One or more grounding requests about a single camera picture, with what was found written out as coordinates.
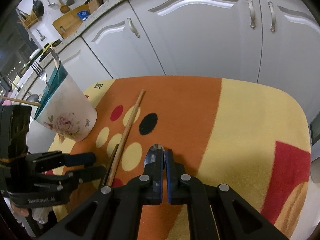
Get dark chopstick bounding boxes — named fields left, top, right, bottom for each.
left=99, top=143, right=120, bottom=189

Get black frying pan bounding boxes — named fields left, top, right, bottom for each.
left=31, top=0, right=45, bottom=18

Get wooden knife block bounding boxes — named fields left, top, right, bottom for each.
left=87, top=0, right=104, bottom=14

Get person's left hand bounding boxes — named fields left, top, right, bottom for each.
left=11, top=201, right=54, bottom=225

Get silver cabinet handle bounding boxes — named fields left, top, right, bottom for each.
left=127, top=17, right=141, bottom=38
left=268, top=1, right=277, bottom=33
left=246, top=0, right=257, bottom=29

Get white cabinet door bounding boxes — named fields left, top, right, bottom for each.
left=81, top=1, right=167, bottom=78
left=128, top=0, right=266, bottom=83
left=58, top=36, right=114, bottom=91
left=254, top=0, right=320, bottom=125

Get black pot with yellow lid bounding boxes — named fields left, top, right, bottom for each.
left=40, top=40, right=63, bottom=61

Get orange yellow printed blanket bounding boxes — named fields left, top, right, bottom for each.
left=49, top=76, right=312, bottom=240

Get wooden spatula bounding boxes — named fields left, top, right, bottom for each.
left=53, top=0, right=71, bottom=14

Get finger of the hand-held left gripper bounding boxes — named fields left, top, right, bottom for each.
left=32, top=150, right=97, bottom=173
left=42, top=165, right=108, bottom=191

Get wooden cutting board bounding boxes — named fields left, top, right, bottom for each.
left=52, top=10, right=84, bottom=39
left=70, top=4, right=90, bottom=18

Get light wooden chopstick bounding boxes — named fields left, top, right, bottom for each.
left=106, top=89, right=146, bottom=187

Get white floral utensil cup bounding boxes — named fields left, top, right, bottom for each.
left=34, top=64, right=98, bottom=143

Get wooden wall utensil rack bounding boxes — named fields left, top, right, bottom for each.
left=16, top=8, right=39, bottom=29

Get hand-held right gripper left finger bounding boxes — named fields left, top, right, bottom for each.
left=37, top=151, right=165, bottom=240

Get blue white packet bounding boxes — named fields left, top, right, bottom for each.
left=76, top=10, right=91, bottom=22

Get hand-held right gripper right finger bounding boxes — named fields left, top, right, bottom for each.
left=166, top=149, right=288, bottom=240

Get metal fork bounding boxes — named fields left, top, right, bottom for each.
left=31, top=61, right=51, bottom=88

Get grey metal utensil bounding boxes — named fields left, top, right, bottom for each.
left=49, top=48, right=60, bottom=64

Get brown wooden chopstick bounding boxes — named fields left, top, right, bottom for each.
left=1, top=96, right=41, bottom=106

